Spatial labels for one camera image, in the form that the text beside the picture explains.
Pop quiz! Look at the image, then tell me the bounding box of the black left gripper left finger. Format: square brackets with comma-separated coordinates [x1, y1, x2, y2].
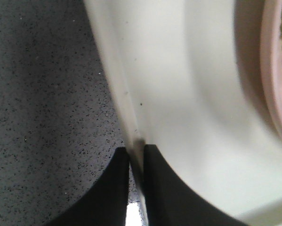
[46, 147, 129, 226]

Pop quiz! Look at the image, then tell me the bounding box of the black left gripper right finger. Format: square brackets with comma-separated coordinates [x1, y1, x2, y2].
[143, 145, 244, 226]

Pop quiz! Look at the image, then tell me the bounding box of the cream bear serving tray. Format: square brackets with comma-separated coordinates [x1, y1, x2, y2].
[84, 0, 282, 226]

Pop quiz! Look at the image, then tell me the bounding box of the pink round plate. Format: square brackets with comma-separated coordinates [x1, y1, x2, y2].
[259, 0, 282, 151]

